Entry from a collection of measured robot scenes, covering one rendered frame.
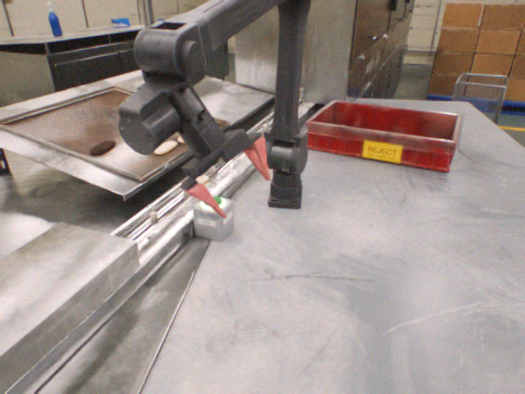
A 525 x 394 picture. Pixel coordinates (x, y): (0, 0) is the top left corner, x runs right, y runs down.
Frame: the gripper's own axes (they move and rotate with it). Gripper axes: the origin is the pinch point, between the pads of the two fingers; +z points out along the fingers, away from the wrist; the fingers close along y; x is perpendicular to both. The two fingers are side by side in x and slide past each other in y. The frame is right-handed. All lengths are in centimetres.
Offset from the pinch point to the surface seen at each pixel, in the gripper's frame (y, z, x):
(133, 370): 29.3, 10.0, -0.2
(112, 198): 16, -5, -54
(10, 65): 10, -86, -250
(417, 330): -7.4, 33.4, 12.4
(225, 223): 1.2, 10.0, -22.9
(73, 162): 17, -18, -56
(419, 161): -61, 39, -32
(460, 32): -390, 108, -267
